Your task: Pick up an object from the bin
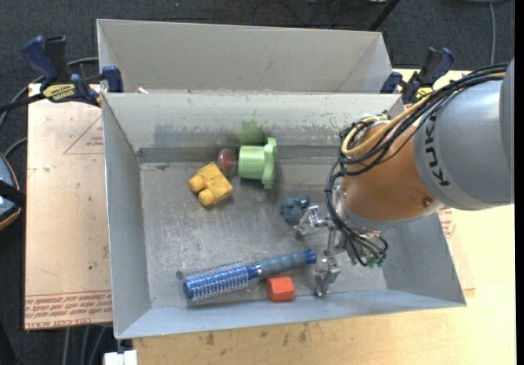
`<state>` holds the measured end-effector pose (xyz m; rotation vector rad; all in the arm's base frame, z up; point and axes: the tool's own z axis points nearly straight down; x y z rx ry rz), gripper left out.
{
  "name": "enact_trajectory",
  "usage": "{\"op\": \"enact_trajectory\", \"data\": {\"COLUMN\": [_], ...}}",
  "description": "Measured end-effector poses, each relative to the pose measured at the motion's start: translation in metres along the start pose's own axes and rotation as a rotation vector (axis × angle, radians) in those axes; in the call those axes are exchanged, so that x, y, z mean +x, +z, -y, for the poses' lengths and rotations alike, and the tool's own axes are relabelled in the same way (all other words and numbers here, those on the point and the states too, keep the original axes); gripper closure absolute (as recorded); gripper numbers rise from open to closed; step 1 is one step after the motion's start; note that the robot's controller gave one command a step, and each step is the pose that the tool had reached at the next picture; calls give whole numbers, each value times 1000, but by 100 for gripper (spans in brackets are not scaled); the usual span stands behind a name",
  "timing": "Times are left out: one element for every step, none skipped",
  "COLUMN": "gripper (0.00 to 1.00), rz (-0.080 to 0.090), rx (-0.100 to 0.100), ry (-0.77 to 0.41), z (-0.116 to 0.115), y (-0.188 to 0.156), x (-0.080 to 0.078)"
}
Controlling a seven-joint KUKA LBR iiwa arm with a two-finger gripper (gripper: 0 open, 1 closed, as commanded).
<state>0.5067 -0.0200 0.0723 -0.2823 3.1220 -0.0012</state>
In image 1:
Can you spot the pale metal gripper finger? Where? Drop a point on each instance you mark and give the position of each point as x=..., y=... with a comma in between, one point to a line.
x=311, y=221
x=326, y=276

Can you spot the blue-grey toy animal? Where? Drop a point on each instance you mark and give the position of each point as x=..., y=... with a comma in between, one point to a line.
x=292, y=209

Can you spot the orange block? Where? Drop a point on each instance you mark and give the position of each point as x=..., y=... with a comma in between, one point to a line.
x=281, y=289

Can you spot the light green plastic cup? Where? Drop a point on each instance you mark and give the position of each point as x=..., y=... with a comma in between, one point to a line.
x=254, y=162

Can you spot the clear red ball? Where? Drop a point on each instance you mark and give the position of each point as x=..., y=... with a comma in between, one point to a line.
x=226, y=159

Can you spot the blue hairbrush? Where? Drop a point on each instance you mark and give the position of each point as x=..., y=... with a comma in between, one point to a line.
x=221, y=280

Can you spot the yellow toy block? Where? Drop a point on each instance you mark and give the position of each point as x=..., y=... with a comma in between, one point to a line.
x=213, y=184

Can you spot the grey metal bin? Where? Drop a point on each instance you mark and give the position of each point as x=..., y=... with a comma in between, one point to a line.
x=196, y=232

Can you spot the brown cardboard board, red print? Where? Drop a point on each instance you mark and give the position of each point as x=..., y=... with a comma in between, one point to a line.
x=65, y=199

